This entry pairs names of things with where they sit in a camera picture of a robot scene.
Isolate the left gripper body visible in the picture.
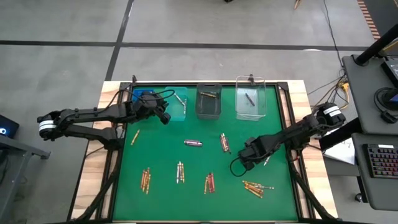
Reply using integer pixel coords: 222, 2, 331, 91
132, 91, 167, 121

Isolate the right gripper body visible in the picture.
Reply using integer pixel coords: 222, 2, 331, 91
238, 136, 276, 163

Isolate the blue plastic basket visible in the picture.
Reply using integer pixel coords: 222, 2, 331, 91
132, 88, 155, 102

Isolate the teal plastic bin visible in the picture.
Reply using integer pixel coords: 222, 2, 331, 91
164, 86, 188, 122

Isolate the clear plastic bin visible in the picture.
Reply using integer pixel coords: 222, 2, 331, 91
235, 75, 267, 121

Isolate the grey translucent plastic bin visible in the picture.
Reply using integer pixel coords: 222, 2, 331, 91
195, 82, 223, 121

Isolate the light wooden table board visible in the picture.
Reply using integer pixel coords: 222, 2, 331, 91
70, 80, 339, 220

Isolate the white paper sheet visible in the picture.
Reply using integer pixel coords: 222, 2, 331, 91
323, 136, 356, 166

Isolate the green table mat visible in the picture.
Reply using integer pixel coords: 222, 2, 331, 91
112, 85, 299, 222

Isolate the grey desk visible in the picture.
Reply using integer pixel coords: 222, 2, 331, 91
0, 135, 51, 223
341, 54, 398, 135
351, 133, 398, 212

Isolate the backlit keyboard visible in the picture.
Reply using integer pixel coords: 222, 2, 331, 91
366, 143, 398, 180

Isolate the black device blue light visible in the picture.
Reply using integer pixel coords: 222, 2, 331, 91
0, 114, 20, 139

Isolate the black pole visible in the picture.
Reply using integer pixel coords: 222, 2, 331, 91
354, 23, 398, 67

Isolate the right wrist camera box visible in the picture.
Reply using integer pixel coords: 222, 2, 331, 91
239, 157, 257, 171

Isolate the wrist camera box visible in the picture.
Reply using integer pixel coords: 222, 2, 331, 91
239, 157, 257, 171
157, 109, 172, 126

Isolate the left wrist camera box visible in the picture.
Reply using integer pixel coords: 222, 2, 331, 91
157, 109, 172, 126

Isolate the right black camera cable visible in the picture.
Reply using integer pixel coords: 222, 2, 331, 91
229, 156, 250, 178

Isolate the black camera cable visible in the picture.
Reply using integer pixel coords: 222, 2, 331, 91
229, 156, 250, 178
105, 88, 177, 113

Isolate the left black camera cable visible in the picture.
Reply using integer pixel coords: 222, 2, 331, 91
105, 88, 177, 113

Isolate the black floor cable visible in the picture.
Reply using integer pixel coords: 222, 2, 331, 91
322, 0, 345, 68

